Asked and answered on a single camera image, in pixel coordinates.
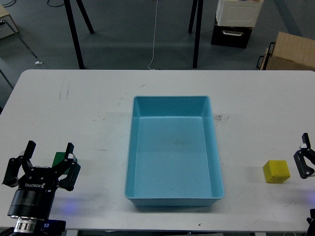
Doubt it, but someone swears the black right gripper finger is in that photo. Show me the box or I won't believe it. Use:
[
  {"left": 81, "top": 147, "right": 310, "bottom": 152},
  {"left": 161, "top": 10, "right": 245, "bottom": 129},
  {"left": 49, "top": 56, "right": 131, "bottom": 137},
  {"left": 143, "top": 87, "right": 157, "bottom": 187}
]
[{"left": 293, "top": 133, "right": 315, "bottom": 179}]

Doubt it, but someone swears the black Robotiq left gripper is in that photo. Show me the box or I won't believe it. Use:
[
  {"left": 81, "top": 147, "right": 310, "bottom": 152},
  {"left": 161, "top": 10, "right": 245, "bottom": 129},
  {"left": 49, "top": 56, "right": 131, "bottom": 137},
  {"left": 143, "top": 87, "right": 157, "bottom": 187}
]
[{"left": 2, "top": 141, "right": 81, "bottom": 220}]

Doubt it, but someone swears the green block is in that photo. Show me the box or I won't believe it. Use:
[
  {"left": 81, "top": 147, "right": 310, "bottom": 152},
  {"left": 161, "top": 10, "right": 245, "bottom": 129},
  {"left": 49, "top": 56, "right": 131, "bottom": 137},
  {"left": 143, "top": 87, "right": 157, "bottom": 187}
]
[{"left": 52, "top": 152, "right": 77, "bottom": 167}]

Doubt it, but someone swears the yellow block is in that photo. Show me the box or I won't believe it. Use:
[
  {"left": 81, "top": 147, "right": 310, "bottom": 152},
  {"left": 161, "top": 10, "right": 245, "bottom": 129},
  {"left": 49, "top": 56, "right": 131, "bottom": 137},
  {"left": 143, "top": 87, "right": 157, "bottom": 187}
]
[{"left": 263, "top": 160, "right": 290, "bottom": 183}]

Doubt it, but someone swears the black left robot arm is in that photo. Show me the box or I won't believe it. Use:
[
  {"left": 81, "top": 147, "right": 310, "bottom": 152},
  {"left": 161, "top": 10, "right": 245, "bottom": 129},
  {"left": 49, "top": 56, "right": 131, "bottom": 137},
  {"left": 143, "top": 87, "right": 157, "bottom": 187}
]
[{"left": 1, "top": 141, "right": 81, "bottom": 236}]

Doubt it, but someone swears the cardboard box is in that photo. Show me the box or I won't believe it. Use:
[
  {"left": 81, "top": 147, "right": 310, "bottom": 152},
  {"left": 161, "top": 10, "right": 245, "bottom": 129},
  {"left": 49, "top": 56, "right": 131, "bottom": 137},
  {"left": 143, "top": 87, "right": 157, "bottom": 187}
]
[{"left": 256, "top": 32, "right": 315, "bottom": 71}]

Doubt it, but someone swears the light blue plastic box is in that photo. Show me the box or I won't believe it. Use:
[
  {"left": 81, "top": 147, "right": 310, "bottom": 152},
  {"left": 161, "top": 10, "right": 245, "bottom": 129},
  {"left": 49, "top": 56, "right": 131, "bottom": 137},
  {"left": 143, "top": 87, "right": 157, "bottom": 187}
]
[{"left": 125, "top": 96, "right": 225, "bottom": 207}]

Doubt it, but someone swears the wooden cabinet with metal leg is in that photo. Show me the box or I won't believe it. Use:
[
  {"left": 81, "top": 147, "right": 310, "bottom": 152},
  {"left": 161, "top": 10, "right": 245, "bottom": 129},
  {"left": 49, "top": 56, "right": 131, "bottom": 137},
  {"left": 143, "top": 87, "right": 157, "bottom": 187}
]
[{"left": 0, "top": 2, "right": 43, "bottom": 65}]

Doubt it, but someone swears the white storage crate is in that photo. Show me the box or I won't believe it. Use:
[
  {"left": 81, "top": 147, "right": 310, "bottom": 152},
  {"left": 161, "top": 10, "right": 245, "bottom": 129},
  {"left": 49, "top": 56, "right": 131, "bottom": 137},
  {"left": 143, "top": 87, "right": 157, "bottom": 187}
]
[{"left": 216, "top": 0, "right": 264, "bottom": 28}]

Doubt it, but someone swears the black table leg left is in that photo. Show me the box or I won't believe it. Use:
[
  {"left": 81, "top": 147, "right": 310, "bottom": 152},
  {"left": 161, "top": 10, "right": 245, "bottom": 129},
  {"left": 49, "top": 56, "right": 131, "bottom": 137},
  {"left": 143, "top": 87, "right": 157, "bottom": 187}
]
[{"left": 63, "top": 0, "right": 95, "bottom": 69}]

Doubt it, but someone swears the black table leg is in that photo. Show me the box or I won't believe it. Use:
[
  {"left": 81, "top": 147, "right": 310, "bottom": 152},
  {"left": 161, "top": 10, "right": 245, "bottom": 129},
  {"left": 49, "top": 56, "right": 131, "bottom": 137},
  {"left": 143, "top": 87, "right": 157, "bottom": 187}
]
[
  {"left": 188, "top": 0, "right": 204, "bottom": 69},
  {"left": 63, "top": 0, "right": 95, "bottom": 69}
]

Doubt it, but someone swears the black table leg right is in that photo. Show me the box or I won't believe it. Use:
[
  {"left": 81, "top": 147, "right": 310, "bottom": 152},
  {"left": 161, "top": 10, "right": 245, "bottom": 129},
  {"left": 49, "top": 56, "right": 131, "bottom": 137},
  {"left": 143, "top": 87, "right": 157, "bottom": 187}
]
[{"left": 188, "top": 0, "right": 204, "bottom": 69}]

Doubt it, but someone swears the white hanging cable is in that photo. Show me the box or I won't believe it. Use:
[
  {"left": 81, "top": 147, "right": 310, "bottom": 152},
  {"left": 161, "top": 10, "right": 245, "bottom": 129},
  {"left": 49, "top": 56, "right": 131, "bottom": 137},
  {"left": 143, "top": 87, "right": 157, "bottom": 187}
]
[{"left": 147, "top": 0, "right": 158, "bottom": 71}]

